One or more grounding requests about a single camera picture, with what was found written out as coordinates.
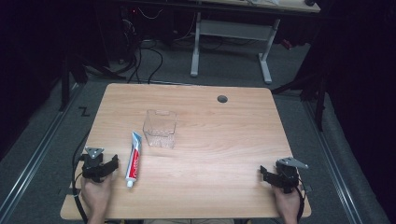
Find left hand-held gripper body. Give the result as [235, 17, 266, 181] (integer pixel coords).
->
[80, 146, 106, 184]

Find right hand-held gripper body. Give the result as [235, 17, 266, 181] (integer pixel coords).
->
[272, 156, 310, 194]

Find red white blue toothpaste tube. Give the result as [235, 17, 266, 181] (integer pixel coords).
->
[124, 131, 144, 189]

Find clear plastic container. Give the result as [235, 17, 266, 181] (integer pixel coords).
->
[142, 108, 178, 149]

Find person's left hand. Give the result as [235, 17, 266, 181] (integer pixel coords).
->
[80, 173, 114, 218]

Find person's right hand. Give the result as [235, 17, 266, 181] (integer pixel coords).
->
[272, 184, 303, 219]

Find white-legged wooden desk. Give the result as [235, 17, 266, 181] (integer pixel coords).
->
[118, 0, 322, 86]

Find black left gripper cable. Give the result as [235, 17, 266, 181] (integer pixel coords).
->
[71, 133, 92, 224]

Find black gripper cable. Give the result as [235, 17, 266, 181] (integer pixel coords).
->
[295, 177, 308, 224]
[71, 133, 92, 224]

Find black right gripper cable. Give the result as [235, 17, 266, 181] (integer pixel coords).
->
[295, 177, 308, 224]

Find metal floor rail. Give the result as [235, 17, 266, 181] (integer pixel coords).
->
[302, 99, 364, 224]
[0, 83, 82, 224]

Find black floor cables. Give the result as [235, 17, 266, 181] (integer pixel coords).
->
[122, 8, 164, 85]

